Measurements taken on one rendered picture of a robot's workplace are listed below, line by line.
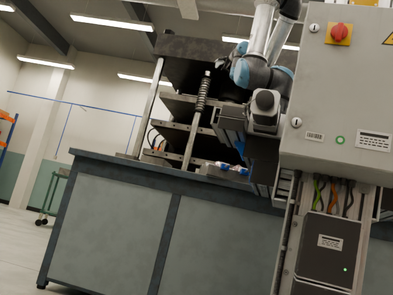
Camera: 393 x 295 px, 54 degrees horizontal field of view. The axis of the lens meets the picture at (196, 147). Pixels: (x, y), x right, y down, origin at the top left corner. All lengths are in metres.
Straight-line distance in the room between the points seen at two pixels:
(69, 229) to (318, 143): 1.62
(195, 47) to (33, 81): 8.40
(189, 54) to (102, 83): 7.28
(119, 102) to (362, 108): 9.12
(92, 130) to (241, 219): 8.21
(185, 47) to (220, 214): 1.63
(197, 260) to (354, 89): 1.29
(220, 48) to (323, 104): 2.15
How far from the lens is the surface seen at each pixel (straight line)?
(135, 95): 9.94
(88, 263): 2.28
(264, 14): 1.81
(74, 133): 10.22
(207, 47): 3.22
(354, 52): 1.18
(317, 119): 1.10
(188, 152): 2.98
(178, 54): 3.24
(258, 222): 2.06
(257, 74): 1.67
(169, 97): 3.24
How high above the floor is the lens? 0.52
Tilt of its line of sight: 12 degrees up
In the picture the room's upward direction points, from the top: 14 degrees clockwise
